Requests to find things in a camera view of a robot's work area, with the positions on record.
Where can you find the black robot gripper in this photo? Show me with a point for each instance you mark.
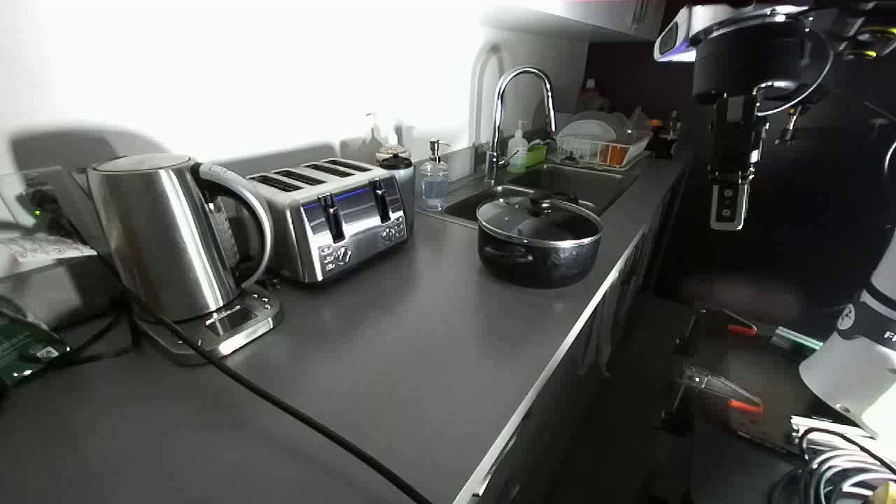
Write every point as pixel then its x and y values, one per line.
pixel 744 112

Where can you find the large steel pot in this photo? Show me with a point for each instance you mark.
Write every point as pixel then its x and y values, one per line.
pixel 523 214

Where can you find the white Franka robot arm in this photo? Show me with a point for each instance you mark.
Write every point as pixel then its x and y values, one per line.
pixel 856 368

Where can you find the black cooking pot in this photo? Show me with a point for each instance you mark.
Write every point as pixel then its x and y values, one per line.
pixel 541 262

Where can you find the small jar with black lid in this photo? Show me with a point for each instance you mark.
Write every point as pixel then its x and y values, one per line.
pixel 395 177

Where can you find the dark bottle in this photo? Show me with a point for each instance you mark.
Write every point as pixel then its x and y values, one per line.
pixel 665 139

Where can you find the dish drying rack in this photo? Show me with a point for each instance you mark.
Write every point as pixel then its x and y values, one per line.
pixel 628 150

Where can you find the orange cup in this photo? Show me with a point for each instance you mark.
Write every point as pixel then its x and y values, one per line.
pixel 615 154

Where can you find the dark kitchen sink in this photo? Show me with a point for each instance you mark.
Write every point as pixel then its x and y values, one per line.
pixel 579 185

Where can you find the white plate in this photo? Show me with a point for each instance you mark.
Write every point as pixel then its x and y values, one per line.
pixel 584 135

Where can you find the green sponge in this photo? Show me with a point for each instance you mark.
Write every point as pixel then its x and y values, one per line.
pixel 538 154

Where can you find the green dish soap bottle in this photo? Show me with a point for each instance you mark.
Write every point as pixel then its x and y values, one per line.
pixel 516 154

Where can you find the chrome arched kitchen faucet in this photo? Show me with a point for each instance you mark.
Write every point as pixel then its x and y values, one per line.
pixel 523 80

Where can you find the clear pump soap bottle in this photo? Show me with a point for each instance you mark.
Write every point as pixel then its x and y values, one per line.
pixel 436 184

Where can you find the stainless steel four-slot toaster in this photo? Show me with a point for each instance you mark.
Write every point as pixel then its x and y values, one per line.
pixel 336 219

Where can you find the kettle power base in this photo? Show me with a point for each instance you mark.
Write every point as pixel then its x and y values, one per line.
pixel 234 326

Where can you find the stainless steel electric kettle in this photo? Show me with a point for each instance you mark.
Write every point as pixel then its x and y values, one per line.
pixel 164 233

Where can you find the white plastic bag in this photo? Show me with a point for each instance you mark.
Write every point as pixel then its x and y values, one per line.
pixel 44 254

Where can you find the green snack packet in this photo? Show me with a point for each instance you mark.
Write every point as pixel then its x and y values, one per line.
pixel 30 352

